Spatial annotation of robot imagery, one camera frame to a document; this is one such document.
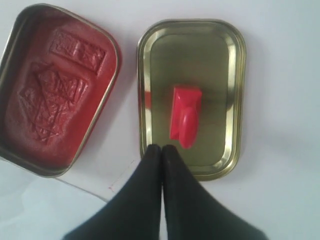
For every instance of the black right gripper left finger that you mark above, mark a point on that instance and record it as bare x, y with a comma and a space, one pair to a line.
134, 213

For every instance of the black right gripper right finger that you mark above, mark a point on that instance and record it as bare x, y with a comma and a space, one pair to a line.
191, 213

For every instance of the red plastic stamp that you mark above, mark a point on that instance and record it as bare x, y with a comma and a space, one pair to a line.
185, 113

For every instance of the red ink pad tin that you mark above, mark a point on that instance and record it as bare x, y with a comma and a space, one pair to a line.
56, 74

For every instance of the gold tin lid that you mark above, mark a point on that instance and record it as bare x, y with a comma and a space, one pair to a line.
208, 54

